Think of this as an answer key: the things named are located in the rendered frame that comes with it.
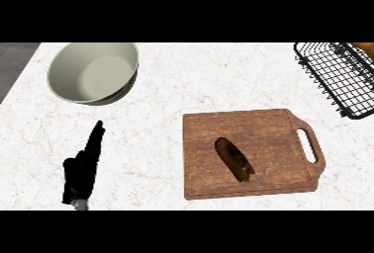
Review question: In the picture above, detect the black wire tiered basket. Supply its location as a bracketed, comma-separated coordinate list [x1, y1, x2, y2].
[292, 42, 374, 121]

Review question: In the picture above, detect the pale grey bowl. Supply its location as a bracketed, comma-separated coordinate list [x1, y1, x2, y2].
[47, 42, 140, 107]

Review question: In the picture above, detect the orange brown object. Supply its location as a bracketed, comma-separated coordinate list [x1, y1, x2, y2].
[350, 42, 374, 61]

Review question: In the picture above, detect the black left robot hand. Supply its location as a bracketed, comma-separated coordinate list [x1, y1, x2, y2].
[60, 120, 106, 206]

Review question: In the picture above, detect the brown wooden cutting board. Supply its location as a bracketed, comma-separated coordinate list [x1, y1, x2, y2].
[181, 108, 326, 202]

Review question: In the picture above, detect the dark grey flat surface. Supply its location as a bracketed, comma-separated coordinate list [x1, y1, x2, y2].
[0, 42, 42, 104]

